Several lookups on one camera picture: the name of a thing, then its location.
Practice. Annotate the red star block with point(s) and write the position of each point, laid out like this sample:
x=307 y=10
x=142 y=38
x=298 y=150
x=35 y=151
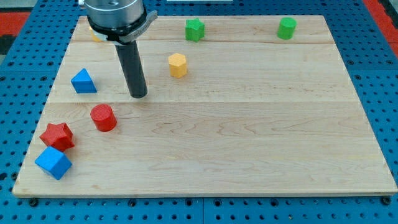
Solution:
x=58 y=136

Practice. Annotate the yellow hexagon block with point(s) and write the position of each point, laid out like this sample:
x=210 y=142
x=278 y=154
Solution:
x=177 y=65

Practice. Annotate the green star block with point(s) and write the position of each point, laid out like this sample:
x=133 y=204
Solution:
x=194 y=29

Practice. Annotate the yellow block behind arm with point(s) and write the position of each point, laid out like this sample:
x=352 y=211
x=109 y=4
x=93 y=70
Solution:
x=94 y=36

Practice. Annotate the green cylinder block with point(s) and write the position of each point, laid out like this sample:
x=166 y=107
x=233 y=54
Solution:
x=286 y=28

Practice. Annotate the red cylinder block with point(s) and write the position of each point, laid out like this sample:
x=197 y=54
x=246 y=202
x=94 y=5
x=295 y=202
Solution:
x=103 y=117

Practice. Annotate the wooden board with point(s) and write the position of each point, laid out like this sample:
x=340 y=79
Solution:
x=255 y=116

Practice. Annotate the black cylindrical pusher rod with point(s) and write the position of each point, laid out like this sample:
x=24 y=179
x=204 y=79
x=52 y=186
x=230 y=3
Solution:
x=130 y=61

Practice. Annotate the blue cube block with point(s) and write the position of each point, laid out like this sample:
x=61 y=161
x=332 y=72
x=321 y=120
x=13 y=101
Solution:
x=53 y=162

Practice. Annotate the blue triangle block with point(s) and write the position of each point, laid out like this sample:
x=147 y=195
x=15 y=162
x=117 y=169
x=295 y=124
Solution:
x=83 y=83

